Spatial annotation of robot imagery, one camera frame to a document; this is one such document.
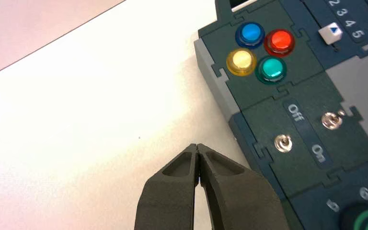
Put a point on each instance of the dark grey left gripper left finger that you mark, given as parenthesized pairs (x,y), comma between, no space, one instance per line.
(168,203)

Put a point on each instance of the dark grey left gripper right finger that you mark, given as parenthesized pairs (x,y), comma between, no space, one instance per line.
(241,203)

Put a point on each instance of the blue and grey task box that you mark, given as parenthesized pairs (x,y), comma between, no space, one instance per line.
(250,92)

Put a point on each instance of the green push button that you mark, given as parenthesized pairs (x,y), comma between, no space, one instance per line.
(271,70)

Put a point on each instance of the yellow push button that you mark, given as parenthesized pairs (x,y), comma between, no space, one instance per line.
(241,61)

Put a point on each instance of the red push button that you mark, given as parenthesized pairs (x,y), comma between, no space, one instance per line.
(280,42)

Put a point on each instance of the blue push button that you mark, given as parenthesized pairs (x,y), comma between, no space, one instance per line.
(250,33)

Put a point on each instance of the white slider knob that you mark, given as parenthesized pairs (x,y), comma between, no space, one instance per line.
(330,34)

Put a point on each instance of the metal toggle switch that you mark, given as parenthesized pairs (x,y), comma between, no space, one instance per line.
(283,143)
(331,121)

